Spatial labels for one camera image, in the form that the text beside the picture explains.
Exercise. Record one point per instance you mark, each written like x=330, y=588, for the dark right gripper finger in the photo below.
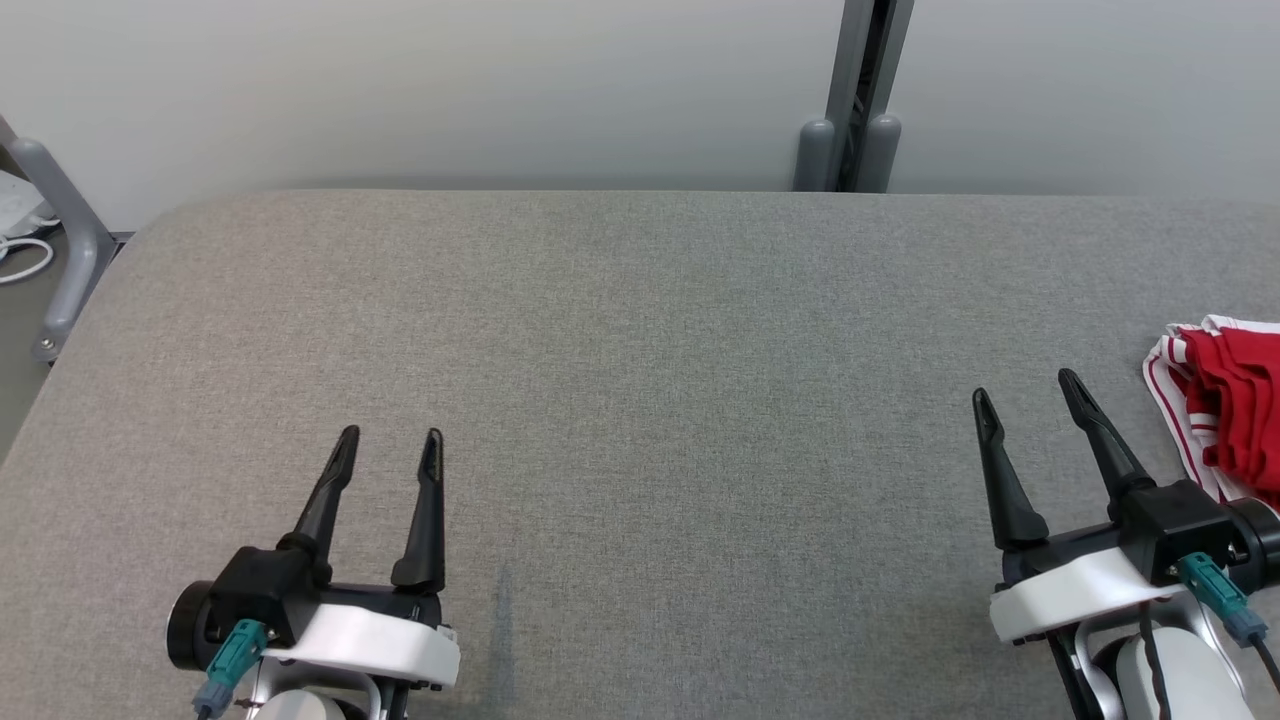
x=1115, y=465
x=1015, y=515

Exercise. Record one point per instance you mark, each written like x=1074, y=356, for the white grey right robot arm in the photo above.
x=1200, y=680

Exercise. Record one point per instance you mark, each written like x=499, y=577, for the grey metal post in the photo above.
x=868, y=60

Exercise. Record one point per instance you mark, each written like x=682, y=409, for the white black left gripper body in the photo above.
x=375, y=640

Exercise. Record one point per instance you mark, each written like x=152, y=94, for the grey cylinder post foot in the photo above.
x=880, y=158
x=814, y=158

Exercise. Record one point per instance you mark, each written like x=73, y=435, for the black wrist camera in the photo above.
x=255, y=600
x=1190, y=525

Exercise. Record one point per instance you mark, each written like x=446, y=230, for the white power strip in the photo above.
x=20, y=205

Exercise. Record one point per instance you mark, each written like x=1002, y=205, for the teal left camera connector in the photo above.
x=232, y=660

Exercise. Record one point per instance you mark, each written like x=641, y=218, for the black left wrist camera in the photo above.
x=255, y=600

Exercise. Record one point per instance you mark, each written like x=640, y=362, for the red jersey striped trim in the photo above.
x=1165, y=375

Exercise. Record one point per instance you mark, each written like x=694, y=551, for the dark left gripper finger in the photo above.
x=427, y=545
x=315, y=525

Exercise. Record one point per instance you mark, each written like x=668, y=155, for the teal right camera connector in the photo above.
x=1220, y=595

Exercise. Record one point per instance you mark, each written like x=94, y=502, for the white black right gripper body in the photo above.
x=1070, y=590

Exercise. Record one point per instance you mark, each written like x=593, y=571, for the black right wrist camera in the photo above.
x=1190, y=525

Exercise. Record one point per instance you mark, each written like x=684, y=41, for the grey metal frame leg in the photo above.
x=70, y=230

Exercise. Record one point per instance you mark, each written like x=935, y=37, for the teal camera connector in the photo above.
x=1220, y=595
x=232, y=660

